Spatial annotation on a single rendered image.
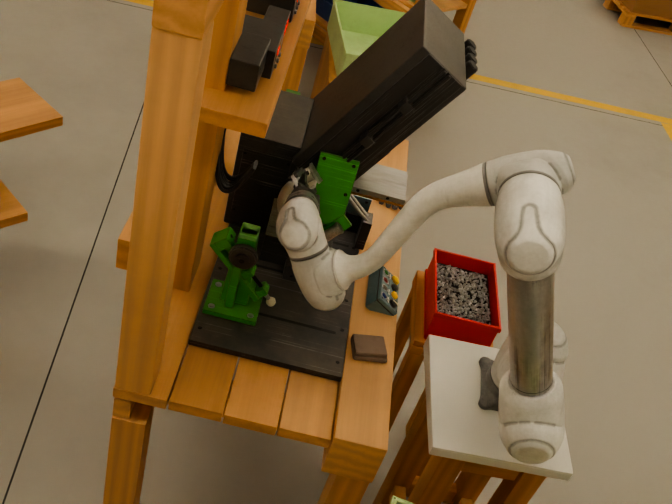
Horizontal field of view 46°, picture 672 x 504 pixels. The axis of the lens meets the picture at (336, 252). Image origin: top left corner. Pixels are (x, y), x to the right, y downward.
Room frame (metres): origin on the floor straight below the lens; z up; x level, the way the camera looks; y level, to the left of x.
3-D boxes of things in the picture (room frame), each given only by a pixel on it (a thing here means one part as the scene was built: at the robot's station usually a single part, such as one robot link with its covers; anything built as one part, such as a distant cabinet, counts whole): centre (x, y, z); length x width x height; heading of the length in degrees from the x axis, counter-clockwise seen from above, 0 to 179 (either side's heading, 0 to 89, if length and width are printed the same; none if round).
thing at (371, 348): (1.59, -0.17, 0.91); 0.10 x 0.08 x 0.03; 106
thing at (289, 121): (2.09, 0.29, 1.07); 0.30 x 0.18 x 0.34; 5
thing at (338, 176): (1.92, 0.07, 1.17); 0.13 x 0.12 x 0.20; 5
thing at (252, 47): (1.68, 0.33, 1.59); 0.15 x 0.07 x 0.07; 5
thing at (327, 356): (1.99, 0.14, 0.89); 1.10 x 0.42 x 0.02; 5
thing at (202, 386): (1.99, 0.14, 0.44); 1.49 x 0.70 x 0.88; 5
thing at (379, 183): (2.08, 0.05, 1.11); 0.39 x 0.16 x 0.03; 95
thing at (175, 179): (1.96, 0.44, 1.36); 1.49 x 0.09 x 0.97; 5
